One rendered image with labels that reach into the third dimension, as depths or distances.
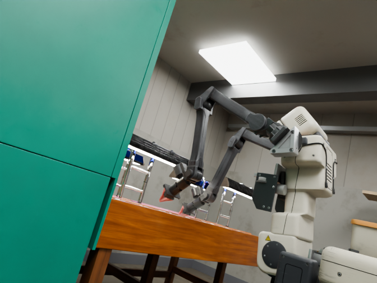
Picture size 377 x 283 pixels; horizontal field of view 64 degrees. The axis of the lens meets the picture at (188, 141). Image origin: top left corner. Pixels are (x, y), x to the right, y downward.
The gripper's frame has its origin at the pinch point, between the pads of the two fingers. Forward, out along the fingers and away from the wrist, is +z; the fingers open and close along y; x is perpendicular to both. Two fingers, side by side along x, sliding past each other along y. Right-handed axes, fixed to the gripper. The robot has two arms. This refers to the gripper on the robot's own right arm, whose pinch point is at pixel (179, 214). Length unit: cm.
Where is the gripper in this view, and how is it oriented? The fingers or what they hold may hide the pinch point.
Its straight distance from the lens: 199.6
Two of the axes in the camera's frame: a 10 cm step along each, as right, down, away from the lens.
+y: -6.5, -3.5, -6.8
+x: 2.2, 7.7, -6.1
